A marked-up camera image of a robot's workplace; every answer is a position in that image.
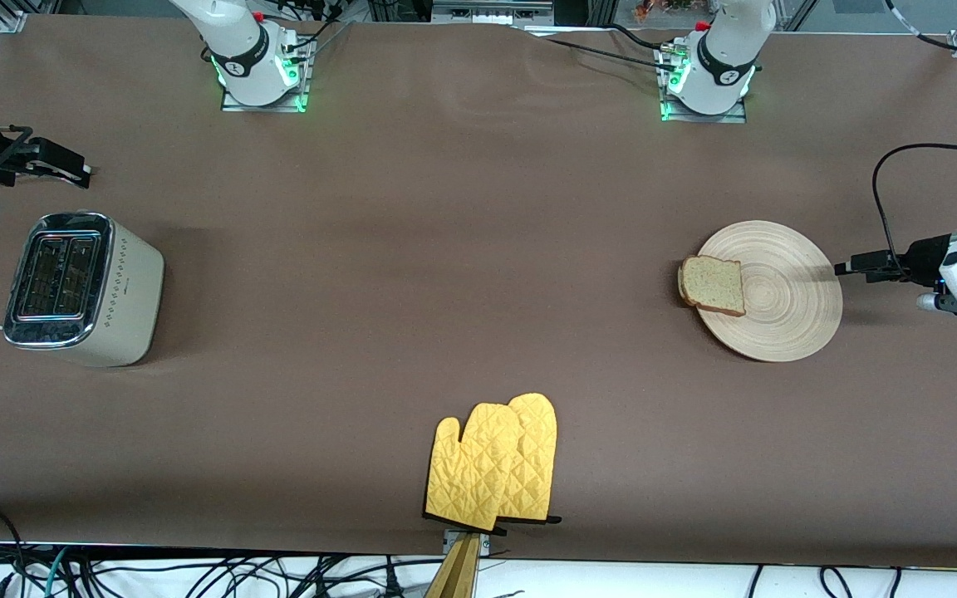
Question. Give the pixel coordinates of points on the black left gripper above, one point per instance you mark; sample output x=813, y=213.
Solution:
x=925, y=252

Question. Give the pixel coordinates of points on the round wooden plate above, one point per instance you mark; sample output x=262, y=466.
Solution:
x=790, y=307

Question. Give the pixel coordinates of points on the brown-crusted bread slice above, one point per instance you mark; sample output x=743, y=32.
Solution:
x=713, y=285

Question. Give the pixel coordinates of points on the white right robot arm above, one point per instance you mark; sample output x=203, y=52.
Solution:
x=238, y=41

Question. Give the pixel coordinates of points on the cream and chrome toaster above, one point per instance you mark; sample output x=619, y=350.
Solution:
x=113, y=291

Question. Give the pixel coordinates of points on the brown table cover sheet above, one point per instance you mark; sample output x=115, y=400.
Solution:
x=196, y=457

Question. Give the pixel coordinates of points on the orange background clutter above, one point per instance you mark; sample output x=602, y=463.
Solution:
x=661, y=8

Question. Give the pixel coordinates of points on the yellow quilted oven mitt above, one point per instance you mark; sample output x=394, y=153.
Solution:
x=470, y=473
x=538, y=448

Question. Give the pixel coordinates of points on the grey metal box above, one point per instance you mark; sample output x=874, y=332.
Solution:
x=487, y=12

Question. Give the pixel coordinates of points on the silver metal bracket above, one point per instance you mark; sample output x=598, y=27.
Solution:
x=448, y=541

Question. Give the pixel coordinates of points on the yellow wooden post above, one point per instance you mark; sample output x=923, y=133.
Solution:
x=458, y=573

